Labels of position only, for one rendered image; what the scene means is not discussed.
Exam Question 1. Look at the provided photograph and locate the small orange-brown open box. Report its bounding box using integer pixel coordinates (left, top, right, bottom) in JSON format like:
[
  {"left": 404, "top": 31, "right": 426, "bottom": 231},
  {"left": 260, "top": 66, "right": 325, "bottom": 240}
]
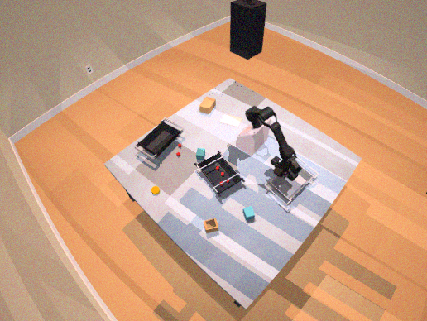
[{"left": 204, "top": 218, "right": 218, "bottom": 233}]

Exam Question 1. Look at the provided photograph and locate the orange-brown rectangular block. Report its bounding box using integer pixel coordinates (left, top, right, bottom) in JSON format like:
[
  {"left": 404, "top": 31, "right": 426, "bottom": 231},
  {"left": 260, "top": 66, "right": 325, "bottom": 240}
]
[{"left": 199, "top": 97, "right": 216, "bottom": 115}]

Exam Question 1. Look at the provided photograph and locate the light blue cube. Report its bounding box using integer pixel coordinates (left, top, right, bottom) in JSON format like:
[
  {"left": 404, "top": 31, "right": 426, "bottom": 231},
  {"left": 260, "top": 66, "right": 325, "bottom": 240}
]
[
  {"left": 196, "top": 148, "right": 205, "bottom": 160},
  {"left": 242, "top": 206, "right": 256, "bottom": 220}
]

